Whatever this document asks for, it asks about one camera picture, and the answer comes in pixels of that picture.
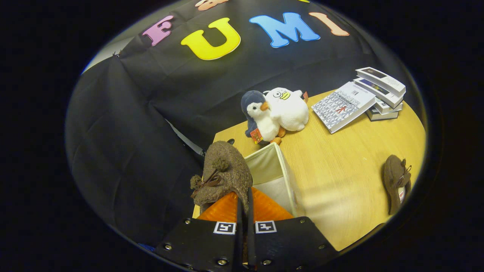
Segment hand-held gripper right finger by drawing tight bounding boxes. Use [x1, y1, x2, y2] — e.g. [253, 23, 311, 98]
[247, 187, 338, 272]

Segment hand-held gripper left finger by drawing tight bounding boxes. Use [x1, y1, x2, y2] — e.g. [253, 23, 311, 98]
[154, 191, 244, 272]

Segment beige fabric storage box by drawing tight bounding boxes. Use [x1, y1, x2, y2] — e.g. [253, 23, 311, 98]
[192, 142, 300, 219]

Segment brown fuzzy shoe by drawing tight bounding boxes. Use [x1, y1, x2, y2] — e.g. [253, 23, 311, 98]
[190, 141, 253, 216]
[383, 155, 412, 216]

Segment black backdrop cloth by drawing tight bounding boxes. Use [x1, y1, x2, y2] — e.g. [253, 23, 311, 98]
[65, 0, 416, 248]

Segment grey penguin plush toy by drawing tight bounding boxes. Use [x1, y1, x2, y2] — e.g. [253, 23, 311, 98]
[241, 90, 287, 145]

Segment white duck plush toy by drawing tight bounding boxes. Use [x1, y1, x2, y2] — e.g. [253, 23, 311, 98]
[264, 88, 310, 132]

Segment patterned cover book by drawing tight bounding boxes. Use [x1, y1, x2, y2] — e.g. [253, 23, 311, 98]
[311, 81, 377, 134]

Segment white book with dark cover picture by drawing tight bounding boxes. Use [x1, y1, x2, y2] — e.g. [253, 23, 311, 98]
[355, 67, 406, 97]

